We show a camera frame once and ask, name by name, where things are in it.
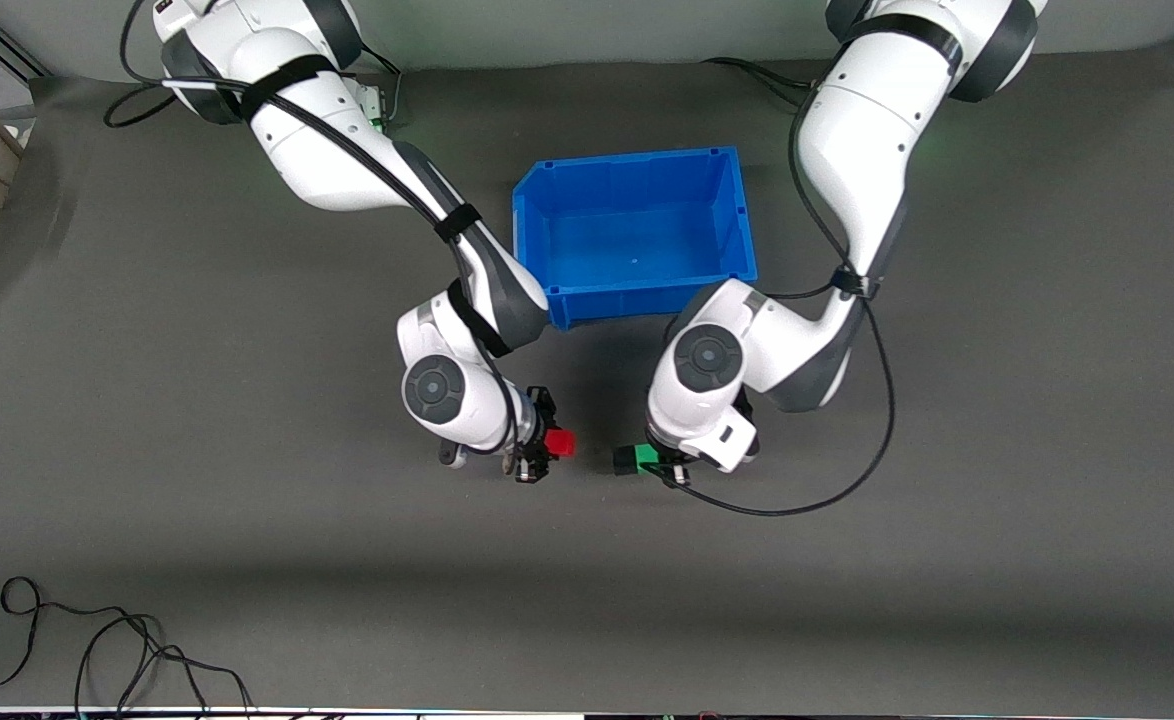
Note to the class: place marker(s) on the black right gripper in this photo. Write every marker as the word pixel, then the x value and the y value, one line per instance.
pixel 537 436

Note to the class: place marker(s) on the red cube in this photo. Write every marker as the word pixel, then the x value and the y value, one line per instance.
pixel 561 444

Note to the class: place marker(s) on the green cube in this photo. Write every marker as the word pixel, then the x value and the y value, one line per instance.
pixel 647 458

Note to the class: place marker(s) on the black cube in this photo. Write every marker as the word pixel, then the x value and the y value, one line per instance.
pixel 626 462

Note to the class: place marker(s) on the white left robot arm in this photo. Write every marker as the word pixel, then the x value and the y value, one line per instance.
pixel 867 150

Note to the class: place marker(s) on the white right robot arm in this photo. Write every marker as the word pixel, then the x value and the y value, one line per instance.
pixel 327 160

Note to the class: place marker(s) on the blue plastic bin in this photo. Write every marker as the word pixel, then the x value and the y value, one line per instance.
pixel 637 230

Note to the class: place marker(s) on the grey table mat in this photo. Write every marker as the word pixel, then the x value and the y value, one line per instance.
pixel 247 560

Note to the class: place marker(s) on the silver base connector block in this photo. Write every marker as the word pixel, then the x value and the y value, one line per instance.
pixel 375 108

